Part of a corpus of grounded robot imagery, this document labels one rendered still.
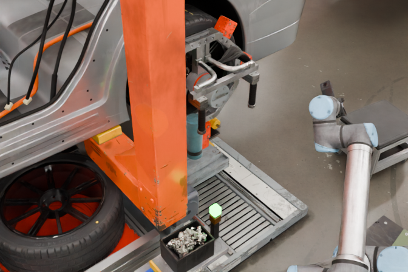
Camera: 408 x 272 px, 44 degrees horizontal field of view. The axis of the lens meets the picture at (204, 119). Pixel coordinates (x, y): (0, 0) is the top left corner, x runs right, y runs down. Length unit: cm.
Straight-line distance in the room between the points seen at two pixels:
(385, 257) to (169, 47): 123
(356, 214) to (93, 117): 128
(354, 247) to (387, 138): 161
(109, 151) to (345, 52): 282
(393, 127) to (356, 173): 155
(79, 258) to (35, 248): 21
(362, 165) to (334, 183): 152
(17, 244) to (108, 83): 83
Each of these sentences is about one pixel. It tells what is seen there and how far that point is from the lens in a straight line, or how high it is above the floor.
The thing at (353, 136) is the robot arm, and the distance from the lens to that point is 193.
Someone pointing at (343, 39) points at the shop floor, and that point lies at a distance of 496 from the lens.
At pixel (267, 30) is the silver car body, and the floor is 93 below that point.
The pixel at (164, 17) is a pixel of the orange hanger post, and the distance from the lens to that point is 169.
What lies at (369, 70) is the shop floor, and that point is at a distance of 455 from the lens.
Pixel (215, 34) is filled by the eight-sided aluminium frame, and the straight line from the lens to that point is 252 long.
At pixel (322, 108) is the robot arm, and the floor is 119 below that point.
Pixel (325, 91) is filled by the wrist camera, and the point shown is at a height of 111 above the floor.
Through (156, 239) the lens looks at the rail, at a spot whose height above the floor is 37.
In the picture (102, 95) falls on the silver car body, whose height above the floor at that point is 94.
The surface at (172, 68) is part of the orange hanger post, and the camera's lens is 180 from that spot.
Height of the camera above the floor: 233
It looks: 38 degrees down
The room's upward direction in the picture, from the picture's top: 1 degrees clockwise
